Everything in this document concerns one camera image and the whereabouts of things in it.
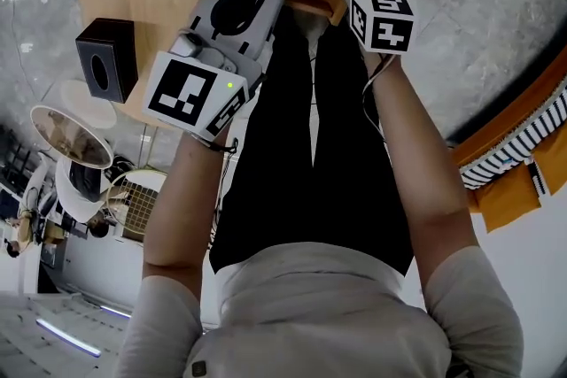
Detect black tissue box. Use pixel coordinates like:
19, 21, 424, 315
74, 17, 139, 104

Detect person's black trousers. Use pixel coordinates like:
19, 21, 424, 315
207, 5, 416, 276

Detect round mirror tray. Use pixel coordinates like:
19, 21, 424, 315
29, 104, 114, 170

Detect orange sofa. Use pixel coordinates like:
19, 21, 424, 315
446, 50, 567, 174

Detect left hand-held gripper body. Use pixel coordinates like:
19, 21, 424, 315
141, 0, 289, 143

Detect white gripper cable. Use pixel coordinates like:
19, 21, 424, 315
361, 52, 396, 145

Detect round white stool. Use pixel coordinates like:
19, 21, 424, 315
59, 78, 119, 130

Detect person's left forearm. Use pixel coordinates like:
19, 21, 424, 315
141, 126, 232, 280

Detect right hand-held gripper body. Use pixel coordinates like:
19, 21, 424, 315
338, 0, 418, 57

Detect black white striped cushion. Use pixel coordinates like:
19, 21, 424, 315
458, 87, 567, 191

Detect person's white shirt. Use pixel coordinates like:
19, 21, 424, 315
115, 241, 527, 378

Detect white wire basket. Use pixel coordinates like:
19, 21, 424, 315
105, 169, 170, 243

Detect person's right forearm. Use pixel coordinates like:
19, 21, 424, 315
370, 53, 485, 293

